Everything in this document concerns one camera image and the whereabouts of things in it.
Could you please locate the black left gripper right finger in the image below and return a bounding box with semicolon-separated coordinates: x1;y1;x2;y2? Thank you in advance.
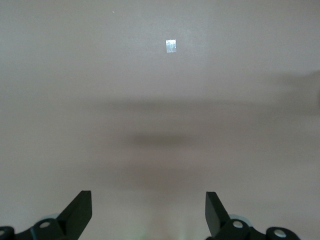
205;191;300;240

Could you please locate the clear tape piece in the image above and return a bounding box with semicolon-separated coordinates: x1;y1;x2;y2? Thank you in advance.
165;39;178;54

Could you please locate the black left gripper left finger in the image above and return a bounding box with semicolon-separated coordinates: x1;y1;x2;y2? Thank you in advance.
0;190;93;240

